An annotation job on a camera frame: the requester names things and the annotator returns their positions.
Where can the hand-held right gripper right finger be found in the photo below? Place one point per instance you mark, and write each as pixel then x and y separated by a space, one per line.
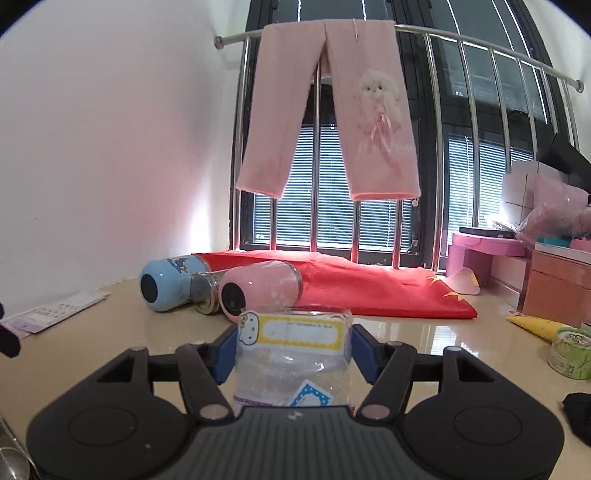
pixel 364 354

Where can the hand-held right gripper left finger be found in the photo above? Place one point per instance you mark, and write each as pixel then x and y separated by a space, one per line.
pixel 226 354

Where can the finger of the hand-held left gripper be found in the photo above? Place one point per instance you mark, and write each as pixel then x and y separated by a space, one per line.
pixel 9 342

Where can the clear plastic bottle with stickers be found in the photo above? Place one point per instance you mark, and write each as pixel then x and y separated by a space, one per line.
pixel 288 364

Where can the printed paper sheet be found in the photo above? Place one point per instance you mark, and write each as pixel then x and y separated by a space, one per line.
pixel 55 311

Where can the red cloth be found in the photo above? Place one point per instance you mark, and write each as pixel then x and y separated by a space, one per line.
pixel 369 288

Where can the stainless steel bottle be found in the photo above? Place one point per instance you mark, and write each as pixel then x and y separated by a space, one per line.
pixel 205 290

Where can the pink insulated bottle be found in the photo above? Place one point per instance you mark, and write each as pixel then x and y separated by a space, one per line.
pixel 265 286

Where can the blue insulated bottle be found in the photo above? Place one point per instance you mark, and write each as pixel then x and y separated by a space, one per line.
pixel 171 281

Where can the shiny metal object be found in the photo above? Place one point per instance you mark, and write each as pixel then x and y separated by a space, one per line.
pixel 11 457

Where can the pink small table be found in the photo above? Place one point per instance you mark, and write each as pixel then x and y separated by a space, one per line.
pixel 480 251

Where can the black flat box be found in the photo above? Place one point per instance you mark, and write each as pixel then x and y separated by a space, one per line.
pixel 487 231

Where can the yellow tube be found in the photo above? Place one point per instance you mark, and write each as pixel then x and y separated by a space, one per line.
pixel 538 325

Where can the green tape roll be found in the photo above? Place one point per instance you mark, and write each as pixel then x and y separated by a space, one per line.
pixel 570 353

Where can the pink wooden cabinet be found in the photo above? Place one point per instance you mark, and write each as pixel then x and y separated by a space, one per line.
pixel 558 286

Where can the teal plastic item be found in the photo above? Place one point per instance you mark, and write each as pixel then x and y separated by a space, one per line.
pixel 554 241

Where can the black cloth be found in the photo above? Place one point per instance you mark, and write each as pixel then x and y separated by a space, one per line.
pixel 579 417

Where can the white tiled box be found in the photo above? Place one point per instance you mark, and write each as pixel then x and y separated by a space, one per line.
pixel 519 189

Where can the metal window railing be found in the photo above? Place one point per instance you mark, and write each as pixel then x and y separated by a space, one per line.
pixel 434 138

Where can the pink pants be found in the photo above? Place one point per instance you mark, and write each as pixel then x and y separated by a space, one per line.
pixel 383 120

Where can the pink plastic bag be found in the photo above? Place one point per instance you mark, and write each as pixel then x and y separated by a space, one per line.
pixel 554 212

